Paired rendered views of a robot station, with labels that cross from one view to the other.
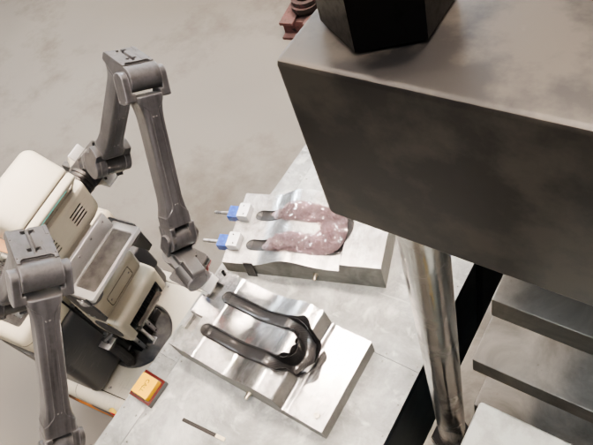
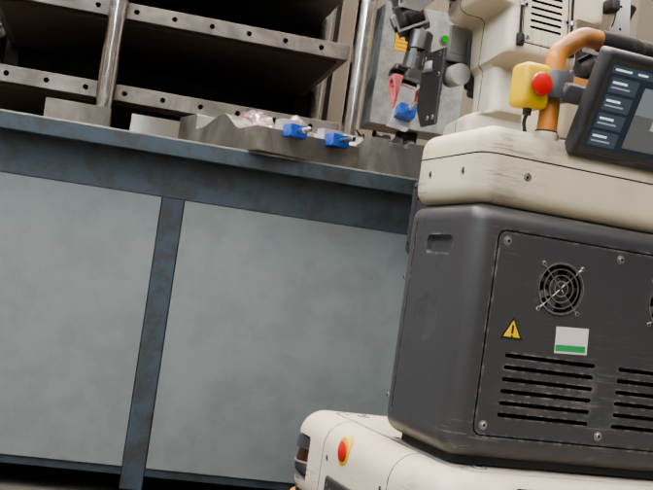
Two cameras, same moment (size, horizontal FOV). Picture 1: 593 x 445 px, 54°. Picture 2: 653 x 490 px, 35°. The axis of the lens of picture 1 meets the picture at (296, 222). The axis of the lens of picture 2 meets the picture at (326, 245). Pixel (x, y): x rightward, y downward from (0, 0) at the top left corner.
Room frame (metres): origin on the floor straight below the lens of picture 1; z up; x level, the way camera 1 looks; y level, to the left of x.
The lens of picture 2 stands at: (3.21, 1.26, 0.52)
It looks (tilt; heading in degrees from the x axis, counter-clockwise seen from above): 2 degrees up; 206
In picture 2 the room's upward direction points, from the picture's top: 8 degrees clockwise
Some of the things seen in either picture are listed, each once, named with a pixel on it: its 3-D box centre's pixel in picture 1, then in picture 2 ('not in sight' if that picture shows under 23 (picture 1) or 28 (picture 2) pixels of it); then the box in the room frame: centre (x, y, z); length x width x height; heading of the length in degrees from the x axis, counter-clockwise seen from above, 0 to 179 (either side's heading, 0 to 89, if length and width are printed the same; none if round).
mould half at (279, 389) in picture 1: (266, 343); (394, 163); (0.75, 0.21, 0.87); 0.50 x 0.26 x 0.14; 38
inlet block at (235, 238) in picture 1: (221, 242); (339, 140); (1.14, 0.24, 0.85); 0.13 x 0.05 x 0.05; 55
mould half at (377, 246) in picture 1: (309, 232); (262, 142); (1.04, -0.02, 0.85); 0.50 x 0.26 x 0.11; 55
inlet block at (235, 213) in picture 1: (232, 213); (296, 131); (1.23, 0.17, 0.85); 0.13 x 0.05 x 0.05; 55
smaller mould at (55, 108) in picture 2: not in sight; (78, 122); (1.26, -0.41, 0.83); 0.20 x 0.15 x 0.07; 38
